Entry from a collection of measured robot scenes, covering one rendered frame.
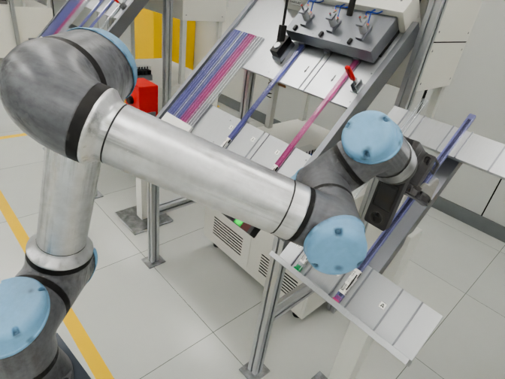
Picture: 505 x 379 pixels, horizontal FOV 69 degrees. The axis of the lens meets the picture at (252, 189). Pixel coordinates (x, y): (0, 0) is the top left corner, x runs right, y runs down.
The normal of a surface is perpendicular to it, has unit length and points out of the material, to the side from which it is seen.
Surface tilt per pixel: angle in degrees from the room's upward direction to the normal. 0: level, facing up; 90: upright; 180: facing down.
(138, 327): 0
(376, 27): 45
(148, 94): 90
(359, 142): 59
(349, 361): 90
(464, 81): 90
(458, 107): 90
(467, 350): 0
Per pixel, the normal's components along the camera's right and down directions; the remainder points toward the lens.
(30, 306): 0.12, -0.79
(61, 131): -0.10, 0.46
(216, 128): -0.42, -0.42
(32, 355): 0.79, 0.39
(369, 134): -0.56, -0.22
